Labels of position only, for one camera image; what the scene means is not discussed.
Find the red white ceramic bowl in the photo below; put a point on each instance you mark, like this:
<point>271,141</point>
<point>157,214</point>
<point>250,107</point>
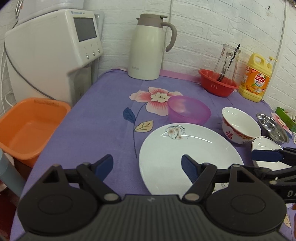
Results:
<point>238,126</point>

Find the white water dispenser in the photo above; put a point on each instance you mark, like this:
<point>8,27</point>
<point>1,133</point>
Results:
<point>55,55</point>

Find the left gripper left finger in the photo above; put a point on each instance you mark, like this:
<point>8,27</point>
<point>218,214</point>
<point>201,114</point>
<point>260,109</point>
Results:
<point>92,180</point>

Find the black straw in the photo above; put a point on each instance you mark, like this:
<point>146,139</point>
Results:
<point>231,61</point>

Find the white wall water purifier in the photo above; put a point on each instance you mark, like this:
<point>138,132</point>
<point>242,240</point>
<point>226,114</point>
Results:
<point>29,9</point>

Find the stainless steel bowl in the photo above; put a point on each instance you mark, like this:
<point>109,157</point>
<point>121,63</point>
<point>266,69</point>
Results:
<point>272,129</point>

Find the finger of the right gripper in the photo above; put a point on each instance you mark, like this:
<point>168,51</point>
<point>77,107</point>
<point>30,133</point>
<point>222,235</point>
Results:
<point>266,155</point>

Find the white blue-rimmed plate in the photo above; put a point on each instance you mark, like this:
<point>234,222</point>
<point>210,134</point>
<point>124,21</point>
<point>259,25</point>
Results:
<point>264,143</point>

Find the yellow detergent bottle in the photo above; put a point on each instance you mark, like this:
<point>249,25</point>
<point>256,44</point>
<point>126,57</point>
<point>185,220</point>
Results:
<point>256,77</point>

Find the glass pitcher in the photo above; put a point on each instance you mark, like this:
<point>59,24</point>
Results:
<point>227,62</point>

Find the white thermos jug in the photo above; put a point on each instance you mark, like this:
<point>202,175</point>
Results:
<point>151,39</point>

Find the grey blue cup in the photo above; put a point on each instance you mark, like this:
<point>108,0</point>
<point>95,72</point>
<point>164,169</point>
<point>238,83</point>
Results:
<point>10,176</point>

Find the purple plastic bowl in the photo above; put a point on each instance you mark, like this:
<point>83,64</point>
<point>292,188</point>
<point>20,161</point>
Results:
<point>182,109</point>

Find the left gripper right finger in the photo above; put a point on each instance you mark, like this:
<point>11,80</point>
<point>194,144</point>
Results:
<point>202,177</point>

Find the purple floral tablecloth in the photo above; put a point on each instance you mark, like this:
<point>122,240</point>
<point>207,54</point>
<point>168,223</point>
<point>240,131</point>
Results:
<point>96,127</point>

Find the orange plastic basin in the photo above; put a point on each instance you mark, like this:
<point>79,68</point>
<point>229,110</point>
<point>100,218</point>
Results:
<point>27,127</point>

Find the green box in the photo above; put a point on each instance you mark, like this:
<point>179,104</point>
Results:
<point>290,123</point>

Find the red plastic colander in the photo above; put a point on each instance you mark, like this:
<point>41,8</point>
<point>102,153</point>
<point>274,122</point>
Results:
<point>219,88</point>

